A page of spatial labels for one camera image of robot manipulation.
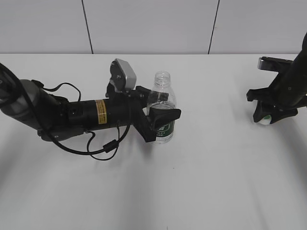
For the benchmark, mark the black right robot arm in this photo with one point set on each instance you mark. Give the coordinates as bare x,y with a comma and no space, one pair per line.
286,93

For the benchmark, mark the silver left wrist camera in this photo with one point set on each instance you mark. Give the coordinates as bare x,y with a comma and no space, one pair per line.
123,77

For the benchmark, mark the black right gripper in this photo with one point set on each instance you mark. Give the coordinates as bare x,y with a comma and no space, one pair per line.
266,105

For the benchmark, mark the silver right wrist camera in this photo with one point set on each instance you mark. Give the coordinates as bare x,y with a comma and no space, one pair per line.
274,64

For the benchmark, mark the white green bottle cap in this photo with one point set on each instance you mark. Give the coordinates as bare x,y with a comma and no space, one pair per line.
266,120

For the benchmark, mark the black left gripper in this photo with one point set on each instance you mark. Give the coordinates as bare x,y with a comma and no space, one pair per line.
126,108

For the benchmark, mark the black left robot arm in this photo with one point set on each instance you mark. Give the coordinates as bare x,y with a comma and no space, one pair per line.
55,117

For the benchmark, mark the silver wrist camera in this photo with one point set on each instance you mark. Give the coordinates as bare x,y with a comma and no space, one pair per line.
274,64
123,77

